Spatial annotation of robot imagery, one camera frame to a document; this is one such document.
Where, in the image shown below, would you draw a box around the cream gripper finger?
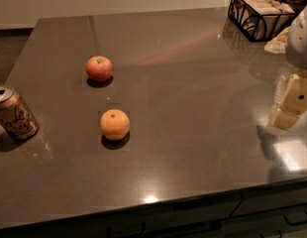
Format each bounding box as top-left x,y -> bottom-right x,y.
274,75 -> 288,103
269,72 -> 307,131

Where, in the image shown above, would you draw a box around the orange fruit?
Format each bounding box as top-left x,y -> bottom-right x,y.
100,109 -> 130,141

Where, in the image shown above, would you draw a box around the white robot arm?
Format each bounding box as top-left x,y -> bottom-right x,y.
266,5 -> 307,135

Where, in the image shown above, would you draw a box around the red apple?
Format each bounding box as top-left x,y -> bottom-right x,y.
85,56 -> 113,82

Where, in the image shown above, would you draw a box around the crumpled white packet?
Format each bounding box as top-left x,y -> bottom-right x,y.
264,27 -> 289,54

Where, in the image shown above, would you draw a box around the white napkin packets in basket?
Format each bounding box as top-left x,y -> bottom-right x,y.
237,0 -> 295,40

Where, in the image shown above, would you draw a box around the dark cabinet drawers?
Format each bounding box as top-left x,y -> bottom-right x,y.
0,179 -> 307,238

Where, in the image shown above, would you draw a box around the La Croix drink can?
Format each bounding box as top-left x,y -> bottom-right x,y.
0,85 -> 39,140

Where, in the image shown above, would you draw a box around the black wire basket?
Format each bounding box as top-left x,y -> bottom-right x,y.
227,0 -> 298,43

